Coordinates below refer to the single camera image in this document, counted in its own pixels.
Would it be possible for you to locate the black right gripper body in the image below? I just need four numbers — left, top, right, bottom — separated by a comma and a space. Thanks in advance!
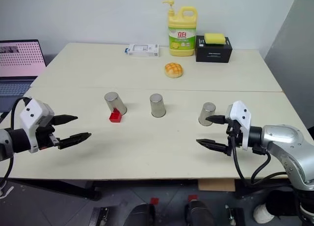
223, 115, 244, 157

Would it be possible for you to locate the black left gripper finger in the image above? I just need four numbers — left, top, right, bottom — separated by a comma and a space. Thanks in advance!
57, 132, 92, 151
52, 114, 79, 126

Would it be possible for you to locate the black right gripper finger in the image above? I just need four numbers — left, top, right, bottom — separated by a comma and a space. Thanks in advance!
205, 114, 227, 125
195, 138, 228, 155

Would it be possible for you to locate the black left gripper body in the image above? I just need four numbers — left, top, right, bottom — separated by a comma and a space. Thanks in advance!
34, 116, 62, 150

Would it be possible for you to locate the steel cup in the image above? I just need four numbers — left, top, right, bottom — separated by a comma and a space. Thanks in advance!
104, 91, 128, 115
149, 93, 166, 118
198, 102, 217, 127

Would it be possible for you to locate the brown cardboard piece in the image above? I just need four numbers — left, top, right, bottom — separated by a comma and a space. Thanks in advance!
198, 179, 236, 192

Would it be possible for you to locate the small red block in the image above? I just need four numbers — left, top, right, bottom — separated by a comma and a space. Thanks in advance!
108, 108, 124, 124

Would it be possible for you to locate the black table leg foot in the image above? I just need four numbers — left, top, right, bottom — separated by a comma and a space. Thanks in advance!
0, 178, 102, 201

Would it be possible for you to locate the golden pineapple bun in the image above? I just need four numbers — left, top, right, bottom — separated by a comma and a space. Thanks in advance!
164, 61, 185, 78

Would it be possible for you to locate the black cardboard box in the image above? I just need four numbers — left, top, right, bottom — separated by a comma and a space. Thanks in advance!
195, 34, 234, 63

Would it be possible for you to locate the dark rounded shape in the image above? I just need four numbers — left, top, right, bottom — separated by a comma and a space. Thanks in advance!
184, 200, 217, 226
127, 202, 156, 226

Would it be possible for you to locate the grey open laptop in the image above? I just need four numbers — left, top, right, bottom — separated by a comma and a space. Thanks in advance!
0, 39, 48, 113

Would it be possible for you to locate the yellow sponge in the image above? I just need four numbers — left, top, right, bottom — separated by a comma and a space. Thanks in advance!
204, 32, 226, 46

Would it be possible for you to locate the white round floor object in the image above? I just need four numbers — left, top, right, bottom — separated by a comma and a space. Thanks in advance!
253, 202, 276, 225

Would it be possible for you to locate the yellow dish soap pump bottle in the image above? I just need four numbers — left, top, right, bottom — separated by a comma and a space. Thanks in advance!
161, 0, 199, 57

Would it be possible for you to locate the white flat product box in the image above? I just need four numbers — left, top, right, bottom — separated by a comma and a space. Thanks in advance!
123, 42, 161, 58

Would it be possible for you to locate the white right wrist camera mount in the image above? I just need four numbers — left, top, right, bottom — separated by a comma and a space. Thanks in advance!
225, 100, 253, 151

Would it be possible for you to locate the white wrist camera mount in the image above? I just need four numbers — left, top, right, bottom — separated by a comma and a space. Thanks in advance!
225, 100, 253, 151
19, 97, 55, 154

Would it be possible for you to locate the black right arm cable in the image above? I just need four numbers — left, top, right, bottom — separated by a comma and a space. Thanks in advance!
229, 134, 295, 188

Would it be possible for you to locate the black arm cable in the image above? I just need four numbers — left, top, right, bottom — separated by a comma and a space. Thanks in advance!
229, 134, 295, 188
0, 97, 28, 187

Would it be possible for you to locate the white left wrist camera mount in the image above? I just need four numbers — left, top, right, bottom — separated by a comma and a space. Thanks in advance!
19, 97, 55, 154

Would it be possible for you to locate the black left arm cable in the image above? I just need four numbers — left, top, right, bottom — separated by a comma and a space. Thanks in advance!
0, 97, 28, 187

